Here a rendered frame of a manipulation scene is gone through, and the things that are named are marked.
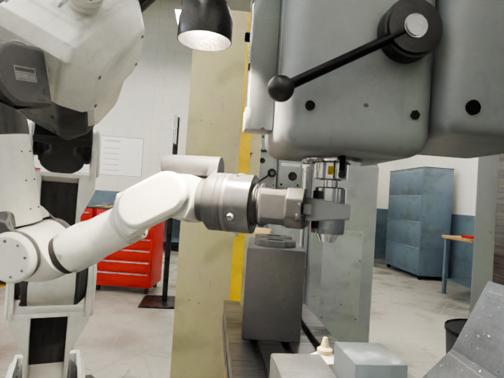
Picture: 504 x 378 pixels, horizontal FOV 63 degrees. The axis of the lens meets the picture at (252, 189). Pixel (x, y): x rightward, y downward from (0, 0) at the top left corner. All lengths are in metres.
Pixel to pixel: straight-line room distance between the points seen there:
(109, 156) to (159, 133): 1.23
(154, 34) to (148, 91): 1.35
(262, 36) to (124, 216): 0.32
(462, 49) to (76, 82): 0.62
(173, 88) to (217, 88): 7.57
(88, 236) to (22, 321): 0.52
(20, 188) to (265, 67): 0.42
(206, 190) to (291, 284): 0.34
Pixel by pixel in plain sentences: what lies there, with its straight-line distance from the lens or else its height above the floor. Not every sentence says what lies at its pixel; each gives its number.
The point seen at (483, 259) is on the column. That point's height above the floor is 1.16.
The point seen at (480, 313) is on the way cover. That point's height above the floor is 1.06.
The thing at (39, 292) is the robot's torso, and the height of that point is 0.99.
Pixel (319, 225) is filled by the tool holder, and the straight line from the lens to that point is 0.58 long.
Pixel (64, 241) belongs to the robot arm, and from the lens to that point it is 0.70.
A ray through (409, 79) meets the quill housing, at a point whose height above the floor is 1.40.
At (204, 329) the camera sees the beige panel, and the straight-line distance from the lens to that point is 2.41.
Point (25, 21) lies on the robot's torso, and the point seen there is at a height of 1.52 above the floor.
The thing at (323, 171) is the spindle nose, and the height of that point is 1.29.
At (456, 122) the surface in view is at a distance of 0.55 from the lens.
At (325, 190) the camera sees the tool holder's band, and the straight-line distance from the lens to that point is 0.57.
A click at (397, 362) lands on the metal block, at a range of 0.45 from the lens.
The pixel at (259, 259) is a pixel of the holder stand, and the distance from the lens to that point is 0.84.
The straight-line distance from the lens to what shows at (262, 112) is 0.57.
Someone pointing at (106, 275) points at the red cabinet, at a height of 0.20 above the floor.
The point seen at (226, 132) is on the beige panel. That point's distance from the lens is 2.32.
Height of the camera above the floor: 1.25
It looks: 1 degrees up
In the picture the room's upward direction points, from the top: 4 degrees clockwise
